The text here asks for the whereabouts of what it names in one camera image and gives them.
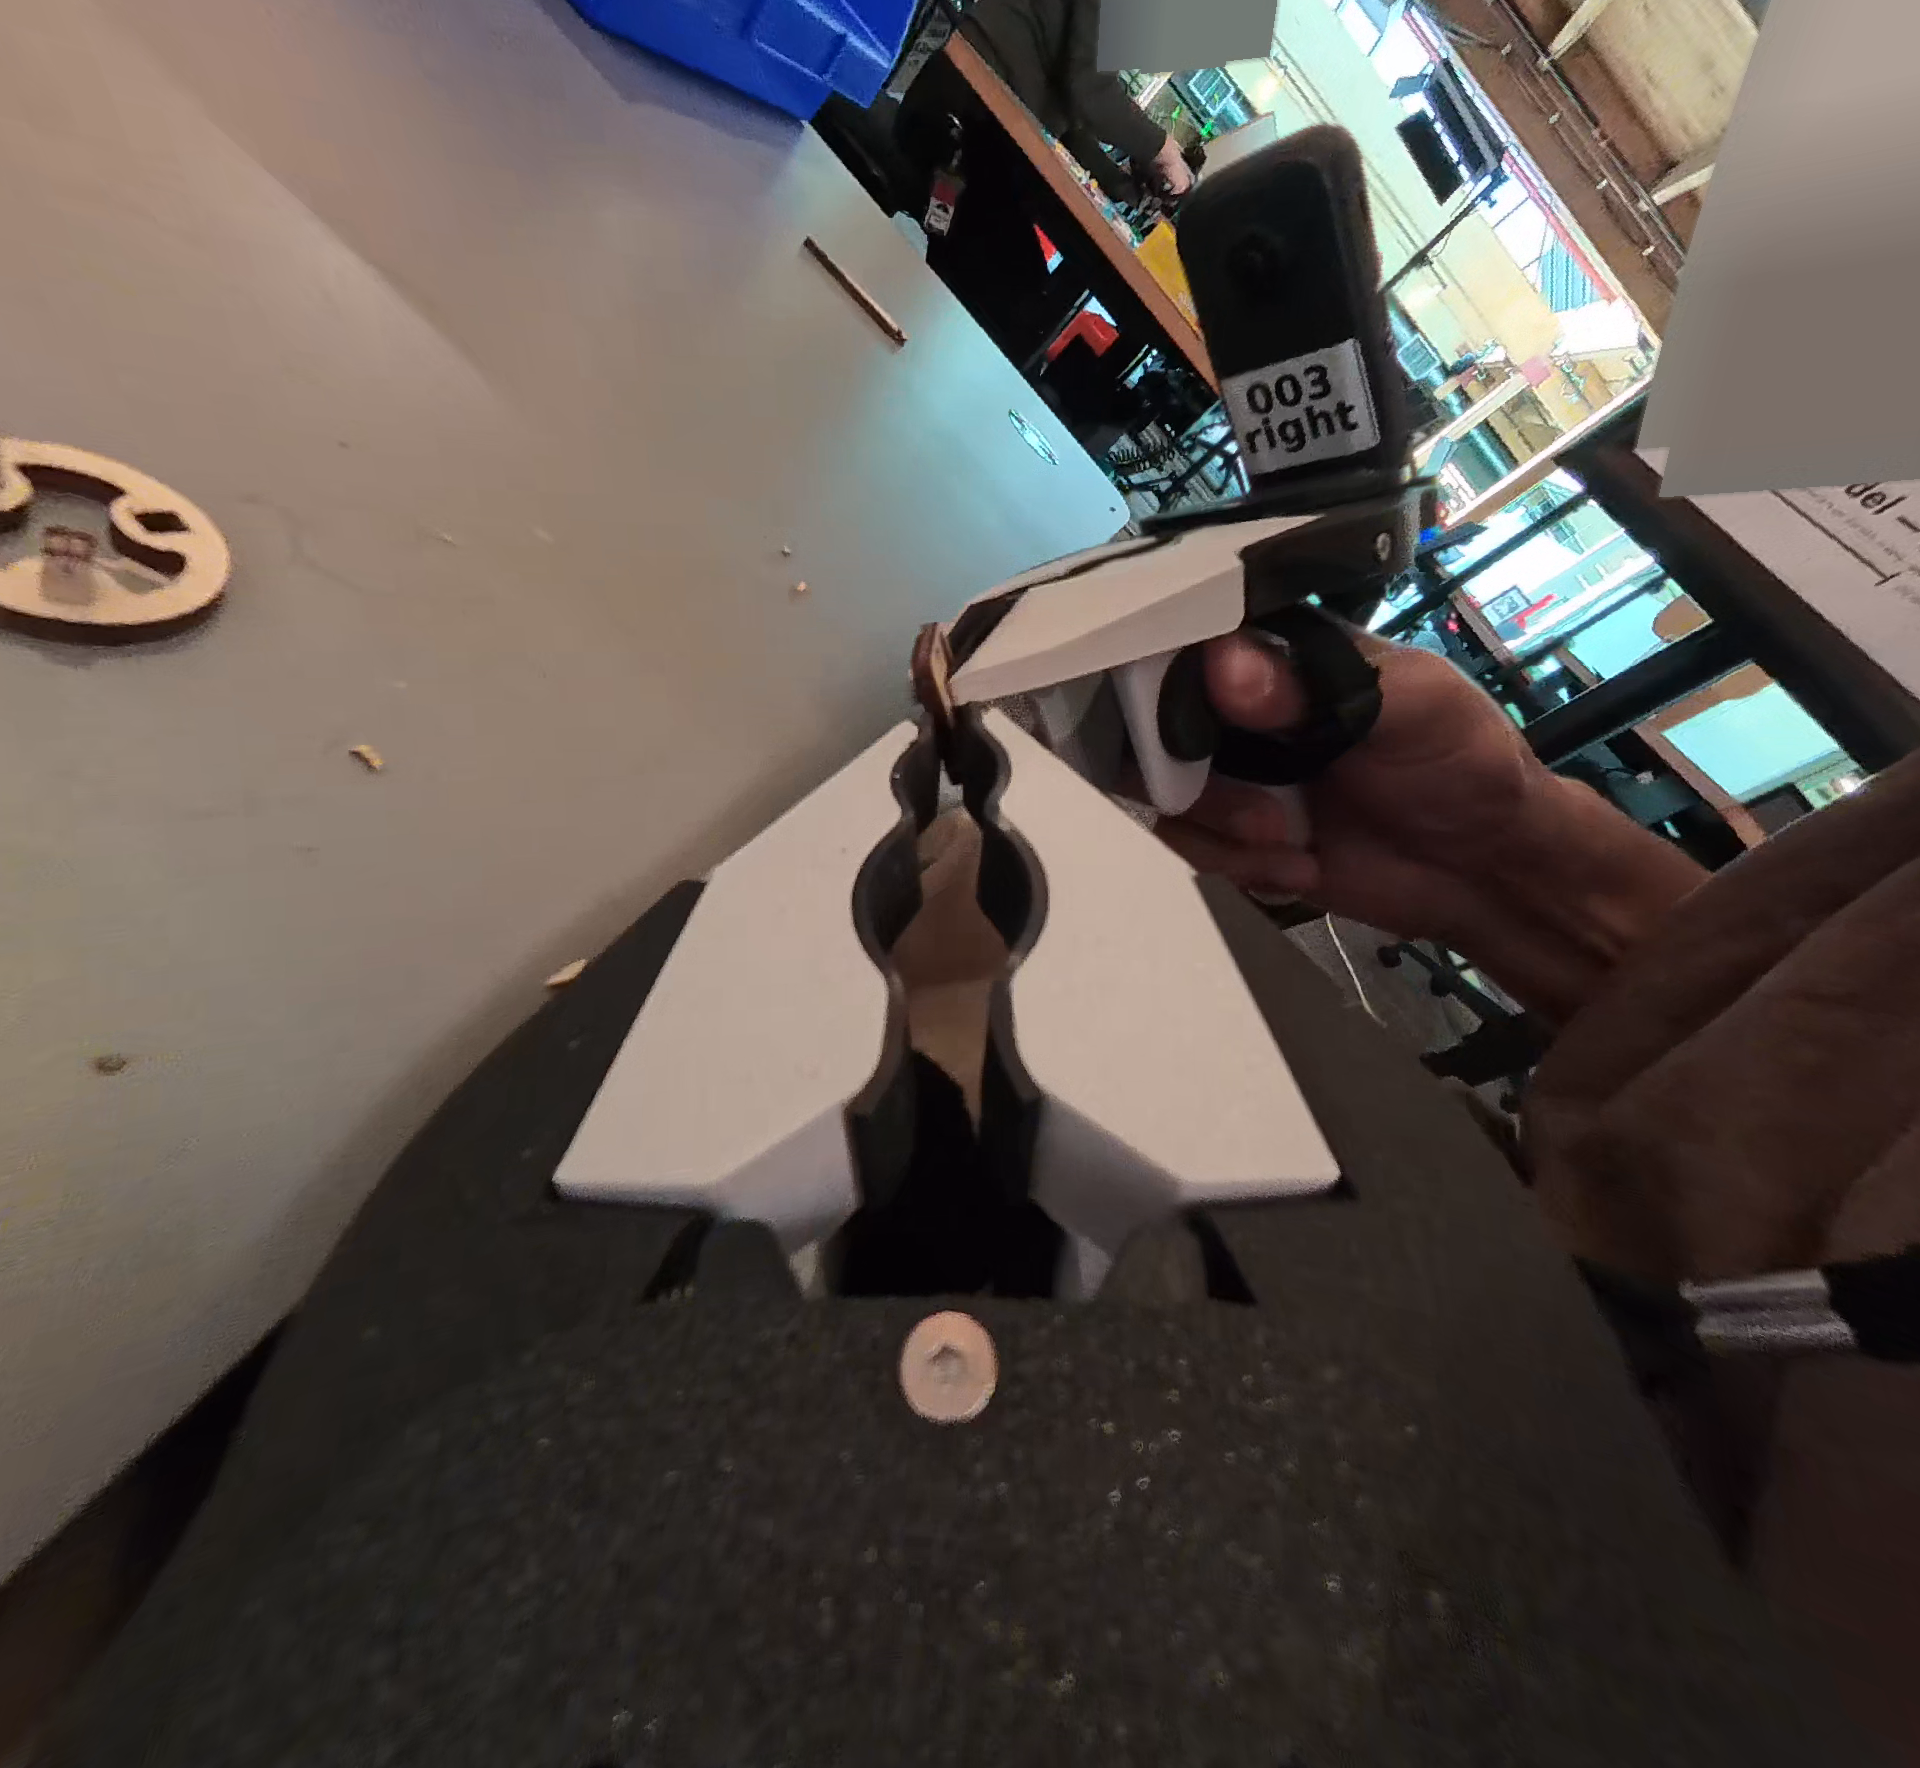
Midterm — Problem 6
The person's right hand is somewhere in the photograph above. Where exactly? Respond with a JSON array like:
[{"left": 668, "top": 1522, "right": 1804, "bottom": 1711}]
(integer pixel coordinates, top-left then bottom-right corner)
[{"left": 1163, "top": 627, "right": 1715, "bottom": 1039}]

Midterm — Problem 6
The person's brown clothing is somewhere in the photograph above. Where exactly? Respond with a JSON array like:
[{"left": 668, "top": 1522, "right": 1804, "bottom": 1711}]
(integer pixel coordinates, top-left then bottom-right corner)
[{"left": 1740, "top": 1349, "right": 1920, "bottom": 1699}]

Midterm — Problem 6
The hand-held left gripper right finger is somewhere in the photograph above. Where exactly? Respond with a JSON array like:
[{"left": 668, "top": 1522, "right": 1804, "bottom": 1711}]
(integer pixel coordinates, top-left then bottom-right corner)
[{"left": 963, "top": 712, "right": 1344, "bottom": 1272}]

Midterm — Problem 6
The black framed marker sign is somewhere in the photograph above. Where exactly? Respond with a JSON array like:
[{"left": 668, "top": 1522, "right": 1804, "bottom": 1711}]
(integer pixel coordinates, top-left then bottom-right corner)
[{"left": 1560, "top": 440, "right": 1920, "bottom": 775}]

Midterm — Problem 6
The round wooden cutout ring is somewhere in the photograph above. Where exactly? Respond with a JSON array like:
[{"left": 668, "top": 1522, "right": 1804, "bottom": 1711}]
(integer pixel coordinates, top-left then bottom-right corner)
[{"left": 0, "top": 437, "right": 236, "bottom": 645}]

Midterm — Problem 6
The person's right forearm brown sleeve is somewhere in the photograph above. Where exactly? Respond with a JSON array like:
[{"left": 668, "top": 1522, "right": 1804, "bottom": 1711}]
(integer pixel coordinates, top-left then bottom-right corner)
[{"left": 1515, "top": 809, "right": 1920, "bottom": 1294}]

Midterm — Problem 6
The small wooden model piece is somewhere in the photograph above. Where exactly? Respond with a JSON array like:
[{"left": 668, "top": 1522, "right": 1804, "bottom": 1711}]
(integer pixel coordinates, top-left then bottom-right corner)
[{"left": 908, "top": 619, "right": 969, "bottom": 825}]

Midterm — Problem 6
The thin wooden stick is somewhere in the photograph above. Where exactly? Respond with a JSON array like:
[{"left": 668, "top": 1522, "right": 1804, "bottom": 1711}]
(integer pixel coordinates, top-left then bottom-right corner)
[{"left": 800, "top": 237, "right": 910, "bottom": 349}]

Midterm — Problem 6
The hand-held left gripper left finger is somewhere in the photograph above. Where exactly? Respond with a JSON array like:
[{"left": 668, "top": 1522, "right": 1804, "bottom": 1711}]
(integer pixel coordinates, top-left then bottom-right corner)
[{"left": 555, "top": 720, "right": 961, "bottom": 1263}]

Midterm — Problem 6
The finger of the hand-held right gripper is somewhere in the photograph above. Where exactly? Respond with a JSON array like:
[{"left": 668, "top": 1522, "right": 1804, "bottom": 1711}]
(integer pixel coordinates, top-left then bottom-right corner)
[
  {"left": 957, "top": 529, "right": 1243, "bottom": 665},
  {"left": 944, "top": 551, "right": 1256, "bottom": 715}
]

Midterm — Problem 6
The black hanging monitor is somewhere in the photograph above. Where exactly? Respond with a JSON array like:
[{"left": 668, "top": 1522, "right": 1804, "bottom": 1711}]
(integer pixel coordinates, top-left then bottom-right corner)
[{"left": 1392, "top": 58, "right": 1510, "bottom": 205}]

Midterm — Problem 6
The grey desk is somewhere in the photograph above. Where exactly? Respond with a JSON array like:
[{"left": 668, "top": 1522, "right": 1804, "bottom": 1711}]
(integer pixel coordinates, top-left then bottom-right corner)
[{"left": 0, "top": 0, "right": 1137, "bottom": 1579}]

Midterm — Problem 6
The black office chair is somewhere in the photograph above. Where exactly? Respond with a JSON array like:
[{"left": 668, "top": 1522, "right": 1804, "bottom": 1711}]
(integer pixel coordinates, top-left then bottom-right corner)
[{"left": 1376, "top": 935, "right": 1549, "bottom": 1091}]

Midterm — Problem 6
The black and silver strap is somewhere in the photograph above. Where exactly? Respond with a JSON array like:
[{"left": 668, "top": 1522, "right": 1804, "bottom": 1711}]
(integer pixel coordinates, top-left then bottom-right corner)
[{"left": 1680, "top": 1258, "right": 1920, "bottom": 1353}]

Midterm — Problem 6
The long wooden workbench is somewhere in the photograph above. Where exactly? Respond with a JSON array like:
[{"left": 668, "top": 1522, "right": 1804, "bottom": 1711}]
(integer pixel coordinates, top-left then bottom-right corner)
[{"left": 936, "top": 34, "right": 1219, "bottom": 393}]

